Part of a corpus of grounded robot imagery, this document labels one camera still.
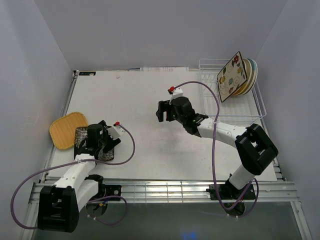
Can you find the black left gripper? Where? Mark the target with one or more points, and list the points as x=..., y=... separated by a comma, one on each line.
x=111, y=142

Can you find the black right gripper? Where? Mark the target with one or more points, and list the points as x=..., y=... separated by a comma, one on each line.
x=164, y=106

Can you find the black floral square plate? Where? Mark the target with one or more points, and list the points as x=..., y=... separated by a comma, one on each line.
x=80, y=147

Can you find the square floral cream plate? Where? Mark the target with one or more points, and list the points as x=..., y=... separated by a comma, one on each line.
x=231, y=77

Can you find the cream and yellow round plate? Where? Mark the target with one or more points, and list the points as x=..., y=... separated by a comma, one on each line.
x=249, y=71

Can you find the cream and blue round plate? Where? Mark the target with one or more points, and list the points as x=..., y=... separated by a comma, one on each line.
x=254, y=74

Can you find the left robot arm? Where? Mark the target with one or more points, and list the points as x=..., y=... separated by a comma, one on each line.
x=61, y=203

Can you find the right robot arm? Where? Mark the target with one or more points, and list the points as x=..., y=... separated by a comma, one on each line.
x=255, y=149

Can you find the papers at table back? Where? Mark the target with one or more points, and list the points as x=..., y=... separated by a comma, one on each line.
x=164, y=69

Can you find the yellow woven square mat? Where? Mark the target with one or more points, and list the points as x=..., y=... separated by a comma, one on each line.
x=62, y=130

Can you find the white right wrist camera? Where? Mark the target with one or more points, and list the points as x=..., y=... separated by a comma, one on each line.
x=175, y=93

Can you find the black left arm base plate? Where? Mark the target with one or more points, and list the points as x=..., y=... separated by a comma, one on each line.
x=111, y=190

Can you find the aluminium table frame rail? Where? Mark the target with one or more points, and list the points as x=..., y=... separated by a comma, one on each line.
x=147, y=192

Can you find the white wire dish rack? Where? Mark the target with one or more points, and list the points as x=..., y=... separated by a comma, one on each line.
x=240, y=110

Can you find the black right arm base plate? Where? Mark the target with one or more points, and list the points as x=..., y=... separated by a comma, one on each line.
x=229, y=192

